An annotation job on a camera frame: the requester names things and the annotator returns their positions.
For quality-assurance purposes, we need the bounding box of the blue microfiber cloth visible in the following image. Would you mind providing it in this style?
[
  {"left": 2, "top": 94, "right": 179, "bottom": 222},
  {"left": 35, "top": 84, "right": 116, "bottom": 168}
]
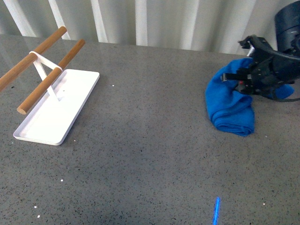
[{"left": 205, "top": 58, "right": 295, "bottom": 137}]

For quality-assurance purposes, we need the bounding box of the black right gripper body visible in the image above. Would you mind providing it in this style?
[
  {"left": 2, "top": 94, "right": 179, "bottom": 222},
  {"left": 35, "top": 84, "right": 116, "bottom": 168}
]
[{"left": 222, "top": 35, "right": 300, "bottom": 98}]

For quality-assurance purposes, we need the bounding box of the far wooden rack rod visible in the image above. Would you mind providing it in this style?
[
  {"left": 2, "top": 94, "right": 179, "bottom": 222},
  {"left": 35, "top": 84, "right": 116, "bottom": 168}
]
[{"left": 0, "top": 26, "right": 67, "bottom": 91}]

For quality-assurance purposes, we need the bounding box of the near wooden rack rod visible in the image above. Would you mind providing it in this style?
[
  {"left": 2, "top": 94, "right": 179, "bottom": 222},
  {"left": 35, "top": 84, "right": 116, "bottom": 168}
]
[{"left": 17, "top": 39, "right": 85, "bottom": 114}]

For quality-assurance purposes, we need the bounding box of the white metal towel rack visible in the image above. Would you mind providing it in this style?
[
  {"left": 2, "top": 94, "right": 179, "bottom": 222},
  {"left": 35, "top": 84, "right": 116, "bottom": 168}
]
[{"left": 13, "top": 51, "right": 100, "bottom": 146}]

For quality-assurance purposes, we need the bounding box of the wooden rack rod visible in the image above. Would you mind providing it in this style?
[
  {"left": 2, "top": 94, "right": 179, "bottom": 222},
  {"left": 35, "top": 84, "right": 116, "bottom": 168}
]
[
  {"left": 17, "top": 39, "right": 85, "bottom": 114},
  {"left": 0, "top": 26, "right": 67, "bottom": 91}
]

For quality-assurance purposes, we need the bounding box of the white pleated curtain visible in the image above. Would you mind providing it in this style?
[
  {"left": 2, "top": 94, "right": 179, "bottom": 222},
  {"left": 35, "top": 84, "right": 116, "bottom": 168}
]
[{"left": 0, "top": 0, "right": 290, "bottom": 54}]

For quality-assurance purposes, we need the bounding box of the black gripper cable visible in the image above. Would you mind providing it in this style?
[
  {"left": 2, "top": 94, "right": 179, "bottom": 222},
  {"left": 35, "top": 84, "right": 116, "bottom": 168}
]
[{"left": 269, "top": 93, "right": 300, "bottom": 103}]

